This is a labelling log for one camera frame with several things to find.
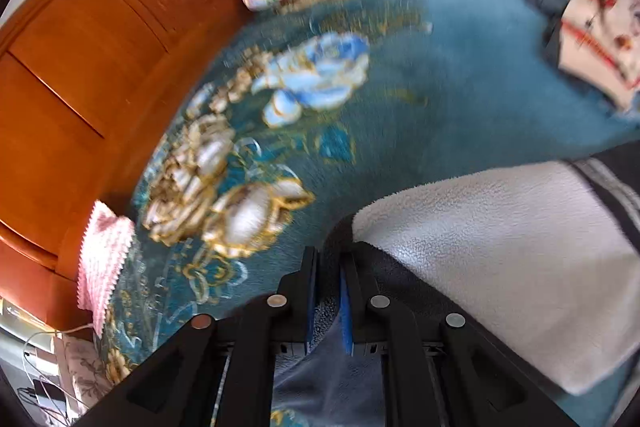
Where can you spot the dark jacket with white fleece lining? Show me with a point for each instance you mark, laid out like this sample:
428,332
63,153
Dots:
500,257

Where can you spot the pink knitted cloth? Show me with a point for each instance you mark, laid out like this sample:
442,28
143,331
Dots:
102,257

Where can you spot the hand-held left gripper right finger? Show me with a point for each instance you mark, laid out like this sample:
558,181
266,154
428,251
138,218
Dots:
345,312

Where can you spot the cream printed garment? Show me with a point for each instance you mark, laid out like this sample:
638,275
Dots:
595,37

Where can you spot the orange wooden headboard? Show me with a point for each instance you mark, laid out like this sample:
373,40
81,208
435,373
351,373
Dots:
75,82

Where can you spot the teal floral blanket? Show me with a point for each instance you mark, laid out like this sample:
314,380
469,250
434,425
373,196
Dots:
450,107

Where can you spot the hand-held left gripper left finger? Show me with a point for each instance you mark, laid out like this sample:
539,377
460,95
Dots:
311,307

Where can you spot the beige floral bedsheet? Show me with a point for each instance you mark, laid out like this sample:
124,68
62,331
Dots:
80,367

